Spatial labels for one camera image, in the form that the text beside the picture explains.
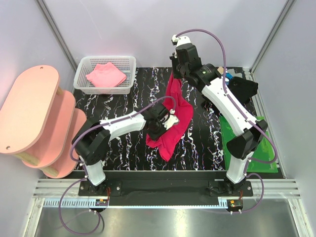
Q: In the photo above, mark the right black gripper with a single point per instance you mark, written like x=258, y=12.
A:
x=174, y=60

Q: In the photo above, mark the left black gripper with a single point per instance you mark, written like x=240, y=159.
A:
x=152, y=136

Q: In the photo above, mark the crimson red t-shirt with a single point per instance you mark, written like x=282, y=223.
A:
x=183, y=111

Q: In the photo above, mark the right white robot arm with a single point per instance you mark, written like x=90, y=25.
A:
x=210, y=83

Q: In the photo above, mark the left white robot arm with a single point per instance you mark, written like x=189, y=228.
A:
x=93, y=138

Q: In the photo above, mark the tan folded t-shirt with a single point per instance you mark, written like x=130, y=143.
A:
x=220, y=70

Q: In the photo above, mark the blue white graphic t-shirt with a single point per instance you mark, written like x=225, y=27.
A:
x=228, y=78

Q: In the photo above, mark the grey folded t-shirt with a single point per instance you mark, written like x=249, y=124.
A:
x=234, y=73

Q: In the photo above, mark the black folded t-shirt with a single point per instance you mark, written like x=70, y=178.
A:
x=243, y=89

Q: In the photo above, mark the light pink folded t-shirt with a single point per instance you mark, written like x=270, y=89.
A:
x=106, y=75

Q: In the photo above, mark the white plastic mesh basket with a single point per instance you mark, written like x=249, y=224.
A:
x=126, y=64

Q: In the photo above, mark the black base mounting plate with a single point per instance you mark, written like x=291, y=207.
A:
x=164, y=188

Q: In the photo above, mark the green cutting mat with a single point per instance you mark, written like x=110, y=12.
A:
x=264, y=151

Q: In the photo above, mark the pink three-tier wooden shelf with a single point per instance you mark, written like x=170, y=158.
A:
x=38, y=122

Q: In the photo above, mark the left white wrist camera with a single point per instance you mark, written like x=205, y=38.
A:
x=170, y=119

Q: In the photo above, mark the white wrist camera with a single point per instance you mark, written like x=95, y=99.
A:
x=170, y=119
x=181, y=40

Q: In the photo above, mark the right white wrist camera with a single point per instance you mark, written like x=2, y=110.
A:
x=181, y=40

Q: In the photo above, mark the white slotted cable duct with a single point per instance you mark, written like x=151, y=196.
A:
x=76, y=202

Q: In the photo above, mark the aluminium rail frame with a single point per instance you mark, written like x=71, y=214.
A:
x=139, y=207

